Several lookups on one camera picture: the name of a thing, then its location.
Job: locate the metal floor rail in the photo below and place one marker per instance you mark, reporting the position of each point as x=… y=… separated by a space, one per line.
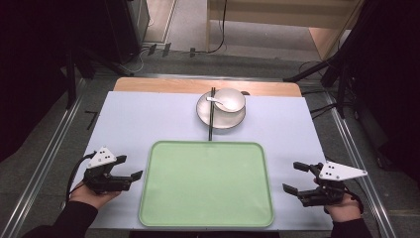
x=360 y=155
x=39 y=172

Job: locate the white bowl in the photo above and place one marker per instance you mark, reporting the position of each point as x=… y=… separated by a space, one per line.
x=235 y=98

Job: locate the person's left hand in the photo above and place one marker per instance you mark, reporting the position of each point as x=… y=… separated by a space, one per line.
x=90 y=196

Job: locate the black chopstick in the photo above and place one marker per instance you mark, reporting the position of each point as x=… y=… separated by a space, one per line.
x=214 y=94
x=210 y=125

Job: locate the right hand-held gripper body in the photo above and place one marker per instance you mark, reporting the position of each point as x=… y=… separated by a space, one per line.
x=327 y=188

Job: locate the person's right hand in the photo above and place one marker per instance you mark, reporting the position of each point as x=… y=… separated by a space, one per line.
x=345 y=208

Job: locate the light wooden furniture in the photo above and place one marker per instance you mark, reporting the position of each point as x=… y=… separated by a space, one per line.
x=284 y=13

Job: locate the black stand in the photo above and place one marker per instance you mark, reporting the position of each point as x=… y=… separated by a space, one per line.
x=341 y=86
x=71 y=76

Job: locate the white ceramic spoon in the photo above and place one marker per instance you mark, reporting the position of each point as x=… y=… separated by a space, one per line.
x=211 y=98

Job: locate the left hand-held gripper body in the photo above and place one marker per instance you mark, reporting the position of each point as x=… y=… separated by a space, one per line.
x=104 y=182

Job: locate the white round plate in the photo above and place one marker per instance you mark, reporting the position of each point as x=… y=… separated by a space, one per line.
x=224 y=121

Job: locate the green plastic tray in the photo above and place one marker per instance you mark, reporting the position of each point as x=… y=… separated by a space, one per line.
x=206 y=185

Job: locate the black cabinet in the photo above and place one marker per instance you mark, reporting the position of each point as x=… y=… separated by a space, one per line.
x=122 y=29

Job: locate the pale blue table mat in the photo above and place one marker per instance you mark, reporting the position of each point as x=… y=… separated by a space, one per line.
x=132 y=125

